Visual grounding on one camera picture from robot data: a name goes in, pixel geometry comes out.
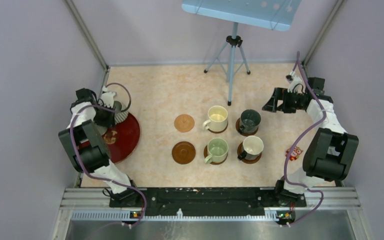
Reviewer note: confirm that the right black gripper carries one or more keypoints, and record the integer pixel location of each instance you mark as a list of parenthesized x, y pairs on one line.
[(281, 94)]

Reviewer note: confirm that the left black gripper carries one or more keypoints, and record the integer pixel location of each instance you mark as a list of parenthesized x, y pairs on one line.
[(109, 122)]

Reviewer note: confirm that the grey ribbed cup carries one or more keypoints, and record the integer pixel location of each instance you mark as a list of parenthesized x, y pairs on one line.
[(120, 114)]

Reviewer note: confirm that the dark grey cup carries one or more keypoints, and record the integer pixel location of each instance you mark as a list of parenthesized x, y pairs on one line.
[(249, 120)]

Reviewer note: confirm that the dark wooden coaster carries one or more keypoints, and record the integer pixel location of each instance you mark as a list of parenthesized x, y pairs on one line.
[(218, 132), (208, 160), (183, 152), (240, 150), (246, 134)]

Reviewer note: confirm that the white cup dark inside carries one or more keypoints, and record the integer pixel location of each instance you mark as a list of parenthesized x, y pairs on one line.
[(253, 146)]

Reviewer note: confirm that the cream mug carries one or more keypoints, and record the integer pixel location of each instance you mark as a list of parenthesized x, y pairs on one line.
[(217, 118)]

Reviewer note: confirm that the light green mug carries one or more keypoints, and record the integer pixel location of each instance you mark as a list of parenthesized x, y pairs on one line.
[(217, 149)]

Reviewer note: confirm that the light wooden coaster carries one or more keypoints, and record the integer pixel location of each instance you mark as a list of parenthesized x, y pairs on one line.
[(184, 123)]

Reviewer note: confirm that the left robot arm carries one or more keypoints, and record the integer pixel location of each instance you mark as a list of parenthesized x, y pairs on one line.
[(82, 127)]

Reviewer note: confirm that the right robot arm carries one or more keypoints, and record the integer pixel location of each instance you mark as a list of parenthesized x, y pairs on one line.
[(331, 151)]

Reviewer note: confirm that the red round tray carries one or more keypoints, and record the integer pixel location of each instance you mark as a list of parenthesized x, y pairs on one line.
[(121, 140)]

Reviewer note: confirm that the red owl figurine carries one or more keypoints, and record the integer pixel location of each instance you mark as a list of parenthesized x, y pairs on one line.
[(296, 152)]

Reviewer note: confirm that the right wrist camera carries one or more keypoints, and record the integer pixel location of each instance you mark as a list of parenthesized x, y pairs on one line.
[(295, 82)]

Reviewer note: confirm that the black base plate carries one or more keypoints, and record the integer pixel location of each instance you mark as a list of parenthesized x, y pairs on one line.
[(207, 201)]

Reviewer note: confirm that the aluminium frame rail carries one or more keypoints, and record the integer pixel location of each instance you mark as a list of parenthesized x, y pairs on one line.
[(331, 213)]

